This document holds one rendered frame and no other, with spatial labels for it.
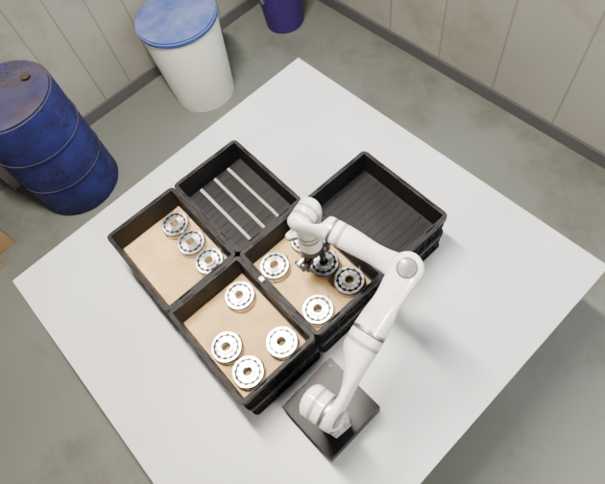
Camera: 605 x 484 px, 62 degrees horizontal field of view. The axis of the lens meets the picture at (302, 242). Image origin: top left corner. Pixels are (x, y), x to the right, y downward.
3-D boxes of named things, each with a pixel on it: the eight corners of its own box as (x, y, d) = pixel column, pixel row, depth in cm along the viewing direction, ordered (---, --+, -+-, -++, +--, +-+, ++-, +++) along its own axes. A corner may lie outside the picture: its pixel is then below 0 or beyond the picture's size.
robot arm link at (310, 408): (291, 407, 127) (303, 416, 142) (322, 430, 123) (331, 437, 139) (312, 376, 130) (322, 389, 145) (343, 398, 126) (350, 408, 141)
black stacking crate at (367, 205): (445, 231, 177) (448, 215, 167) (385, 287, 170) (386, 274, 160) (364, 168, 193) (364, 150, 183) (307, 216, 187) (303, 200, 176)
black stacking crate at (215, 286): (320, 348, 163) (316, 337, 153) (250, 412, 157) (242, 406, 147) (245, 269, 180) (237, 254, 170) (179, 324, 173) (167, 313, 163)
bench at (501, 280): (546, 327, 237) (609, 266, 175) (302, 606, 199) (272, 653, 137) (313, 148, 302) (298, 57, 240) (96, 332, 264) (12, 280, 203)
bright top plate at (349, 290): (370, 278, 167) (370, 278, 167) (350, 300, 165) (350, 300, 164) (347, 261, 171) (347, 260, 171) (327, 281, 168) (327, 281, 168)
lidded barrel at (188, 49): (207, 54, 351) (179, -24, 300) (254, 83, 333) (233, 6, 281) (156, 96, 339) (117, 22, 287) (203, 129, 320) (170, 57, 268)
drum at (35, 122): (95, 135, 329) (23, 41, 261) (134, 181, 307) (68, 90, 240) (28, 181, 318) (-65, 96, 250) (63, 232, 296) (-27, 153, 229)
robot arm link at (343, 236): (343, 220, 143) (340, 214, 135) (428, 265, 137) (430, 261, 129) (327, 248, 142) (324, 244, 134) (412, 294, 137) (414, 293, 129)
